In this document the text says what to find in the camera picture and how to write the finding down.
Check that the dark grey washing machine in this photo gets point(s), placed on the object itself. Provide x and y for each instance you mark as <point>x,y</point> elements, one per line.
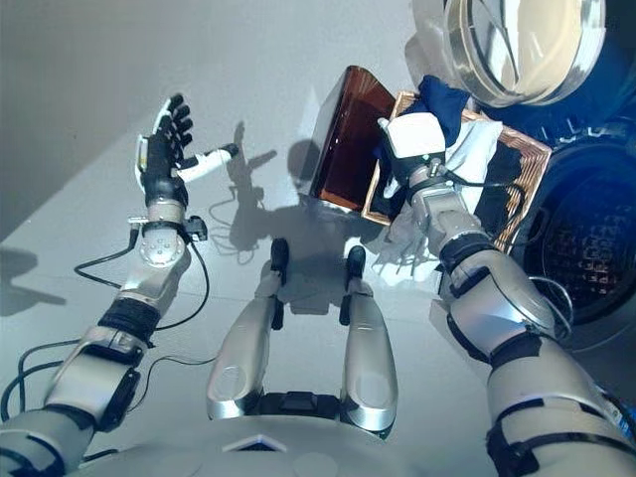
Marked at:
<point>586,248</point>

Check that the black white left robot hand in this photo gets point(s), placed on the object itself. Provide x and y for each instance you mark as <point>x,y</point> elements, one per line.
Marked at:
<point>159,164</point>

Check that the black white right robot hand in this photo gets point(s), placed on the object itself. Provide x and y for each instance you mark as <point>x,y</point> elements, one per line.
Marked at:
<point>415,136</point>

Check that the black right robot foot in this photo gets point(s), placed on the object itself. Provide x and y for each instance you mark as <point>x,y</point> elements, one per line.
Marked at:
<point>356,263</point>

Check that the silver robot leg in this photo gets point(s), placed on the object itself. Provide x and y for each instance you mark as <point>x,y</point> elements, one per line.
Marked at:
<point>243,358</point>
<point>370,367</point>

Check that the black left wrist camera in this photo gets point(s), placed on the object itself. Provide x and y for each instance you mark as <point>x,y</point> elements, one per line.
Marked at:
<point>197,229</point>

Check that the silver right robot leg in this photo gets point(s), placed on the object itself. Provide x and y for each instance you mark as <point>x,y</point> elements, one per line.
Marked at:
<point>370,367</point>

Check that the round glass washing machine door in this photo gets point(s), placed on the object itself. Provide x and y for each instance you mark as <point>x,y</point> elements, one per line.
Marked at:
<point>517,49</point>

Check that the silver left robot leg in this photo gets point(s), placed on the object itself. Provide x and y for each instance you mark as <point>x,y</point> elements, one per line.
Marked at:
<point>243,358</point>

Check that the black robot pelvis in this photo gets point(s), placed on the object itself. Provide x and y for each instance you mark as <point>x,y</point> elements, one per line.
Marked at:
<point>298,402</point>

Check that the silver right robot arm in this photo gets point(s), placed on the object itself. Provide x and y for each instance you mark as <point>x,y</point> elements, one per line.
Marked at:
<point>497,308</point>

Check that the wicker laundry basket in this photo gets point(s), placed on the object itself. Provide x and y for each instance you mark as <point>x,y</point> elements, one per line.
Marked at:
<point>531,164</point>

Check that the black robot foot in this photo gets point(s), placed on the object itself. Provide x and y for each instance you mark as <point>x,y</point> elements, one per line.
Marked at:
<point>279,258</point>
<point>356,263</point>

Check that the grey robot torso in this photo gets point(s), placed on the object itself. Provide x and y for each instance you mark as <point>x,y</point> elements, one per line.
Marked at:
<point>278,452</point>

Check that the white garment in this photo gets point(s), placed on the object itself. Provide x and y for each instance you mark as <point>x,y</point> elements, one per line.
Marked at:
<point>472,149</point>

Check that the navy blue garment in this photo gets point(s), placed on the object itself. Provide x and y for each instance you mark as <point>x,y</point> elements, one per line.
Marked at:
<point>442,104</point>

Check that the black left robot foot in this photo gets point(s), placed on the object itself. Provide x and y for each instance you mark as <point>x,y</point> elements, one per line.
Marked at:
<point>279,258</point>

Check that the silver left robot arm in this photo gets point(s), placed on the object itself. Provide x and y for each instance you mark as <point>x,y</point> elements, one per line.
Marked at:
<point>99,372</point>

